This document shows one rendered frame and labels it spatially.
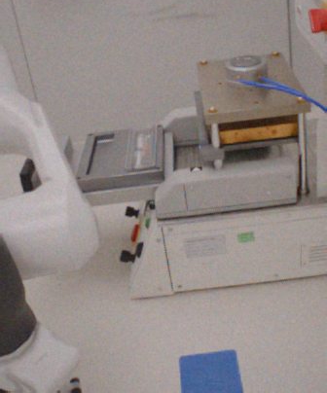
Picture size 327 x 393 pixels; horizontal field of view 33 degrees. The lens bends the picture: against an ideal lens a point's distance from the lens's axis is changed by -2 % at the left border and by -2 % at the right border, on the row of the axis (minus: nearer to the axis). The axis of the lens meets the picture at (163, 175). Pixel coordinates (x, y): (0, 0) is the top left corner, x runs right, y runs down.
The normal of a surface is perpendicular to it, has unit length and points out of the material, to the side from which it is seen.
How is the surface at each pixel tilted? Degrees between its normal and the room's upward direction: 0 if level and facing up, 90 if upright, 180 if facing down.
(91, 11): 90
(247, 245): 90
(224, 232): 90
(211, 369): 0
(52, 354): 18
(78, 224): 69
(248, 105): 0
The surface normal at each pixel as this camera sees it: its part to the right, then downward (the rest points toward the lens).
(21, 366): 0.09, -0.74
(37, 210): -0.03, -0.44
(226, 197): 0.00, 0.50
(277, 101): -0.14, -0.86
